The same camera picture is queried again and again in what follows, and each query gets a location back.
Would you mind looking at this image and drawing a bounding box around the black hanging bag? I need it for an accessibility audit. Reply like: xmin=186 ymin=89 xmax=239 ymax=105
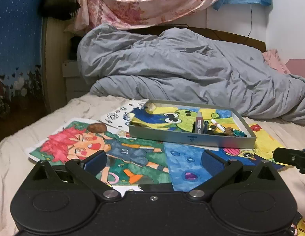
xmin=43 ymin=0 xmax=81 ymax=20

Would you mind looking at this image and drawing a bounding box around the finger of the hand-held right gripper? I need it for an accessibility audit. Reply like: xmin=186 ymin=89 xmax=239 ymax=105
xmin=273 ymin=147 xmax=305 ymax=175

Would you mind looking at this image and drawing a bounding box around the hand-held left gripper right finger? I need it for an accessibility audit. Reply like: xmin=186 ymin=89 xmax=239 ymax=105
xmin=185 ymin=150 xmax=282 ymax=201

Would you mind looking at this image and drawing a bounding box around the brown wooden headboard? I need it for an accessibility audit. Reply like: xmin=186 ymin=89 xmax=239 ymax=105
xmin=123 ymin=26 xmax=266 ymax=53

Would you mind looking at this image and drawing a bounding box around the beige wooden board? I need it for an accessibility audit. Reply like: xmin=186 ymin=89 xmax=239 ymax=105
xmin=42 ymin=17 xmax=79 ymax=113

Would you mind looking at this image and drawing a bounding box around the red-haired character drawing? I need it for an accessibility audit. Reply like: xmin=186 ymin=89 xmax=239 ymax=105
xmin=25 ymin=119 xmax=175 ymax=186

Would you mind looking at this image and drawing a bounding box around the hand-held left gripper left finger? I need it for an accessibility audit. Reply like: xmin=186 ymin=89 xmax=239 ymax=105
xmin=26 ymin=150 xmax=122 ymax=201

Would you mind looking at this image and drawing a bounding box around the yellow drawing with red lips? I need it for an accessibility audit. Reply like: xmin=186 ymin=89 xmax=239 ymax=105
xmin=222 ymin=124 xmax=294 ymax=171

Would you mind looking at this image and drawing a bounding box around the white bedside cabinet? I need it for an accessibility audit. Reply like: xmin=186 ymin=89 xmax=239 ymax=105
xmin=62 ymin=59 xmax=94 ymax=99

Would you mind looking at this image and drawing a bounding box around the pink floral cloth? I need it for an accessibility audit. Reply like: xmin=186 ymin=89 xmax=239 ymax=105
xmin=66 ymin=0 xmax=230 ymax=32

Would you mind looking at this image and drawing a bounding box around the grey shallow box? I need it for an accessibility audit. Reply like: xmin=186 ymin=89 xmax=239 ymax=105
xmin=128 ymin=100 xmax=256 ymax=149

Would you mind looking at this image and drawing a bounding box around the pink crumpled cloth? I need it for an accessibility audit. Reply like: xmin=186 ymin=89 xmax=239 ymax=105
xmin=263 ymin=49 xmax=290 ymax=74

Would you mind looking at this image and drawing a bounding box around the green frog drawing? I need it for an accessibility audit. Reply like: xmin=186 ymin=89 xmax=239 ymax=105
xmin=130 ymin=104 xmax=244 ymax=134

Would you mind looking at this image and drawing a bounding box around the blue printed curtain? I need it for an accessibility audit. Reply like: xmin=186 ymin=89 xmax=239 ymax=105
xmin=0 ymin=0 xmax=56 ymax=126

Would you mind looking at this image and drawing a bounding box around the burgundy stick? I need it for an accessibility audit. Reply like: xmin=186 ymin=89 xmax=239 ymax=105
xmin=195 ymin=112 xmax=204 ymax=133

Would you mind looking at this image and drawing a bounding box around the white marker pen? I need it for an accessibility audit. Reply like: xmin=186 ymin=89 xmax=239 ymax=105
xmin=210 ymin=119 xmax=227 ymax=132

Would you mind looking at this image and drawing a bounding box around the blue painted drawing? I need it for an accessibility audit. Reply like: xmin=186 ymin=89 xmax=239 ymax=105
xmin=163 ymin=143 xmax=244 ymax=192

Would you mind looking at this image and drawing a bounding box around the grey duvet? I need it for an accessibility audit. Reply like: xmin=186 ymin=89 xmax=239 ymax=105
xmin=77 ymin=23 xmax=305 ymax=124

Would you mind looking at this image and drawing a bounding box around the black wall cable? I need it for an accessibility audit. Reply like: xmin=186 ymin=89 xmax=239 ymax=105
xmin=248 ymin=4 xmax=253 ymax=38

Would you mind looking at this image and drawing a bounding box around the black-and-white flower drawing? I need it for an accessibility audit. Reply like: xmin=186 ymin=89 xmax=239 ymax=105
xmin=98 ymin=99 xmax=149 ymax=129

